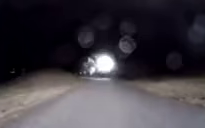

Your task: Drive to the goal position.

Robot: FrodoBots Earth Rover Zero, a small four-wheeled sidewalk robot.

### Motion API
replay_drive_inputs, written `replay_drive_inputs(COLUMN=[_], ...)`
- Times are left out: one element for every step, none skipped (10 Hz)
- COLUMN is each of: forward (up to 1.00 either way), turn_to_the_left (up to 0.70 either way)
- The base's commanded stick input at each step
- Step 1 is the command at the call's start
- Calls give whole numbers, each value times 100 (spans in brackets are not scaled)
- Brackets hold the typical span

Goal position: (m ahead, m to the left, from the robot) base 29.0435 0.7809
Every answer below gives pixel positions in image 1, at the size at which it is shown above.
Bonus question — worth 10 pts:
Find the grey asphalt path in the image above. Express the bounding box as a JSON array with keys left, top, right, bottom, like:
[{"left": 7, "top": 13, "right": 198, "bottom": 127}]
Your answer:
[{"left": 3, "top": 77, "right": 205, "bottom": 128}]

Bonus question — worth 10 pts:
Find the dry grass verge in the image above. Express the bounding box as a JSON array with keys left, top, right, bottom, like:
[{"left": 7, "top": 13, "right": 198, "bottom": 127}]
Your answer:
[
  {"left": 131, "top": 75, "right": 205, "bottom": 111},
  {"left": 0, "top": 69, "right": 82, "bottom": 128}
]

